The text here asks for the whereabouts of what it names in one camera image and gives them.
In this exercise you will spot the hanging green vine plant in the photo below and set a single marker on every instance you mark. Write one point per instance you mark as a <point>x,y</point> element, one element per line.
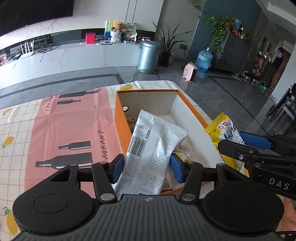
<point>212,27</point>

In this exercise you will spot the yellow wafer snack packet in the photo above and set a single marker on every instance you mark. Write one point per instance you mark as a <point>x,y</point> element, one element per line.
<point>222,128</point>

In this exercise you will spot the white wifi router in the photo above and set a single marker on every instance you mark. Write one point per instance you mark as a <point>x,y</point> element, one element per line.
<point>27,49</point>

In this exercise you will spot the red box on console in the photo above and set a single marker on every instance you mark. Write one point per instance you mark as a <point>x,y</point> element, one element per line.
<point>90,38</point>

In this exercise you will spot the white foil snack pouch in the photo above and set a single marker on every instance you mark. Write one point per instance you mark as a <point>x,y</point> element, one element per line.
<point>148,155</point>

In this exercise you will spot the teddy bear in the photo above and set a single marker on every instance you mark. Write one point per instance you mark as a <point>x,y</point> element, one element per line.
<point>116,32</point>

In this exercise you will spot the pink small heater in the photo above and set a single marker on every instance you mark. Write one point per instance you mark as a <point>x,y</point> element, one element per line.
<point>190,72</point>

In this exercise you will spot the yellow chips bag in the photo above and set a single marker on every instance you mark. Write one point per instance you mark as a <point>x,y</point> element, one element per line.
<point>185,151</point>

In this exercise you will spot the orange cardboard box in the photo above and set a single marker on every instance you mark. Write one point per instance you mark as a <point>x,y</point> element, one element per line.
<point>170,105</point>

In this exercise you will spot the silver trash can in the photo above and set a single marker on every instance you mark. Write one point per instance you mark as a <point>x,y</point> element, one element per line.
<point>149,56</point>

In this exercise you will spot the pink bottle-print mat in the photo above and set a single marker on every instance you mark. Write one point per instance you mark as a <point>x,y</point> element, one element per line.
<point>68,126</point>

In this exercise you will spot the lemon checkered tablecloth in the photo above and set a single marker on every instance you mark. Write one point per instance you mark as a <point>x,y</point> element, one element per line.
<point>16,128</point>

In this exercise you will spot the person's right hand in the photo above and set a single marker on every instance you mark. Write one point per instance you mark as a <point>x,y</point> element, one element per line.
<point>288,221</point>

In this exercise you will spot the potted long-leaf plant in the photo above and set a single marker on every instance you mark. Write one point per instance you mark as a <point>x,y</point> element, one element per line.
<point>168,41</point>

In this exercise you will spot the black wall television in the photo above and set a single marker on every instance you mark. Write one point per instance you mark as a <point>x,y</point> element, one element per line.
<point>17,14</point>

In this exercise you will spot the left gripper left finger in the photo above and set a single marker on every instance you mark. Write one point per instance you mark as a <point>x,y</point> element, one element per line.
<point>104,175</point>

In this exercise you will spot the white tv console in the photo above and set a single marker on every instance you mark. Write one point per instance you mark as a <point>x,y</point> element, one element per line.
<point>69,57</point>

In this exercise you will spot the dark grey cabinet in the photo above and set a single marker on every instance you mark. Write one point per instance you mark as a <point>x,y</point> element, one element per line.
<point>233,56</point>

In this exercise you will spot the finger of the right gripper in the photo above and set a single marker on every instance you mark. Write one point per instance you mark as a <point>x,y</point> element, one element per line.
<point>276,143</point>
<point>250,156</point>

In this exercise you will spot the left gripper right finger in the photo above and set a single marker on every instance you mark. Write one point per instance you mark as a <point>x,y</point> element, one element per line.
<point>189,173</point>

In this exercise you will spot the blue water jug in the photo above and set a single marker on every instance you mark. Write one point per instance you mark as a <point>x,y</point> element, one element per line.
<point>203,61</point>

